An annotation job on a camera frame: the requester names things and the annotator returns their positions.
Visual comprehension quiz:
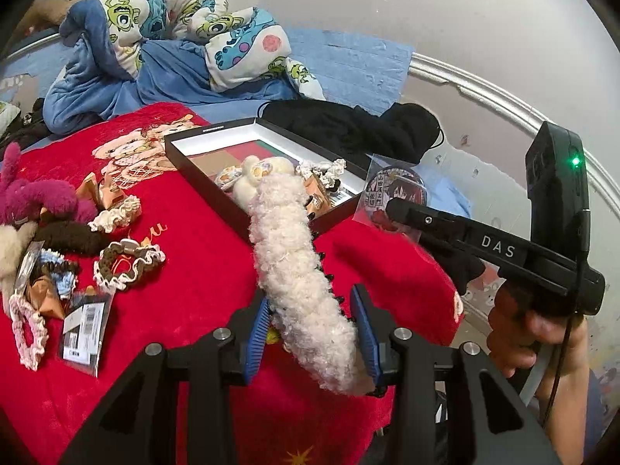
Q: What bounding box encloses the black packet with barcode label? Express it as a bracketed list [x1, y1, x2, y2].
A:
[58, 288, 114, 379]

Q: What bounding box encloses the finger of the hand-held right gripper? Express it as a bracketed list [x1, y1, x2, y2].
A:
[421, 237, 486, 297]
[385, 201, 466, 243]

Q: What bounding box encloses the brown fuzzy scrunchie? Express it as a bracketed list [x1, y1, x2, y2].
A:
[34, 220, 110, 257]

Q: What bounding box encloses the printed fabric hair accessory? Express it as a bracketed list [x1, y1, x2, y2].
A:
[214, 164, 245, 189]

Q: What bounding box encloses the blue fleece blanket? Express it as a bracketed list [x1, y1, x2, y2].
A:
[43, 2, 311, 134]

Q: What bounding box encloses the cream crochet scrunchie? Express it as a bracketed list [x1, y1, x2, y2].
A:
[88, 195, 142, 233]

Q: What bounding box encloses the pink plush toy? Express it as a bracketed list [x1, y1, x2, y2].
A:
[0, 141, 98, 226]

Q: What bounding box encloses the black shallow cardboard box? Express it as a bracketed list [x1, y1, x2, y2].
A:
[164, 116, 371, 242]

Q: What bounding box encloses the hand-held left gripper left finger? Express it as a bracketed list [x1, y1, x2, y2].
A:
[58, 295, 272, 465]

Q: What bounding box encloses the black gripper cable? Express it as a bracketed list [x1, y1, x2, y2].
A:
[543, 208, 592, 427]

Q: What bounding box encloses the blue lace scrunchie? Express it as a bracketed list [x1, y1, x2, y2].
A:
[36, 249, 81, 298]

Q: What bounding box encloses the white fluffy hair claw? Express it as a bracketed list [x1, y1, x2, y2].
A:
[247, 172, 376, 395]

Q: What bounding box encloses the cartoon monster printed quilt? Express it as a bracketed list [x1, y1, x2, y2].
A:
[60, 0, 326, 102]

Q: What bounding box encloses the dark clothing pile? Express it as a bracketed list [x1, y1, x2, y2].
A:
[0, 102, 49, 151]

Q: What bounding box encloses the person's right hand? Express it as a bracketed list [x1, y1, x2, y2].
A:
[487, 283, 589, 391]

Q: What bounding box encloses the white plush hair bow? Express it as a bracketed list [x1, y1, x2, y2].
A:
[232, 155, 296, 209]

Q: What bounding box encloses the brown plush toy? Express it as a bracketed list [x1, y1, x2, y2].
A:
[26, 0, 105, 27]

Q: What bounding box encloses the round badge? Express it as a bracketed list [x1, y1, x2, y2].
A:
[355, 153, 429, 236]

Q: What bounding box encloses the red bear print blanket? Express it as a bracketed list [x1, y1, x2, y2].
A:
[0, 102, 463, 465]

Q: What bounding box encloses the blue foam wall panel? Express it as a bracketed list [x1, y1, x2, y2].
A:
[286, 28, 417, 117]

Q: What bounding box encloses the person's right forearm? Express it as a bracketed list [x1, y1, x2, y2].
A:
[530, 358, 599, 465]

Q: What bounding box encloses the pink scrunchie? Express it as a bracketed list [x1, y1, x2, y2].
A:
[9, 294, 49, 371]

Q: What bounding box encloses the white curved bed rail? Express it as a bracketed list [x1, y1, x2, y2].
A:
[409, 52, 616, 204]

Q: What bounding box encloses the beige plush toy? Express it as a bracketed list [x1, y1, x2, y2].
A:
[0, 225, 37, 301]

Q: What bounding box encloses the brown white crochet scrunchie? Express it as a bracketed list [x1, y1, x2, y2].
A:
[94, 239, 166, 291]

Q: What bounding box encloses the black scrunchie white lace trim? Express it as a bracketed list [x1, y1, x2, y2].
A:
[295, 157, 348, 189]

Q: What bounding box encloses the black clothing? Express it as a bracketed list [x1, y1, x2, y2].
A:
[262, 101, 441, 170]

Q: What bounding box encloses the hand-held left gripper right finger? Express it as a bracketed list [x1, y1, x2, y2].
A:
[350, 284, 563, 465]

